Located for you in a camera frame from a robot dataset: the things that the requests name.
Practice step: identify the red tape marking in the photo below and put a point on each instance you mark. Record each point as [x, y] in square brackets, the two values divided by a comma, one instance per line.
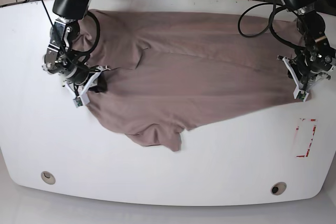
[304, 136]

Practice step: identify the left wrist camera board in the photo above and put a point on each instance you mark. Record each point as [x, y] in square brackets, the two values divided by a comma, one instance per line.
[301, 95]

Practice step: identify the right table grommet hole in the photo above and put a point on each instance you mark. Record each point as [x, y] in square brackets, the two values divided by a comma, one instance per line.
[278, 188]

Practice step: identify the mauve t-shirt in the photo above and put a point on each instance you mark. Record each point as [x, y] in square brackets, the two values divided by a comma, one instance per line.
[175, 71]

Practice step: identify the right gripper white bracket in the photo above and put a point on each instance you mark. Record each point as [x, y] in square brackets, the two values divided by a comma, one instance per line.
[79, 85]

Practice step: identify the left table grommet hole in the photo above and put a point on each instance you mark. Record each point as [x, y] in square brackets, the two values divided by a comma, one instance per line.
[48, 178]

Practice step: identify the table grommet hole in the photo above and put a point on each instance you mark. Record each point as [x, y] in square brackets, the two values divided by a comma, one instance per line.
[48, 178]
[278, 188]

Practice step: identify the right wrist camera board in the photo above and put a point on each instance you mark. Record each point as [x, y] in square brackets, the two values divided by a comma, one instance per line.
[81, 101]

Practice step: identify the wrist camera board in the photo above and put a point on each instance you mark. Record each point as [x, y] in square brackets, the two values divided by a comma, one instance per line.
[81, 101]
[301, 95]

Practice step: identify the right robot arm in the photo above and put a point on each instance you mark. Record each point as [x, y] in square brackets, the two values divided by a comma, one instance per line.
[70, 64]

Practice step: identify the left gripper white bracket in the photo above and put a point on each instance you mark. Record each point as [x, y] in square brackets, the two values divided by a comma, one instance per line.
[304, 78]

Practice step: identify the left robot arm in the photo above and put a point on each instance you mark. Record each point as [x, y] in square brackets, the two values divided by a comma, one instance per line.
[316, 59]

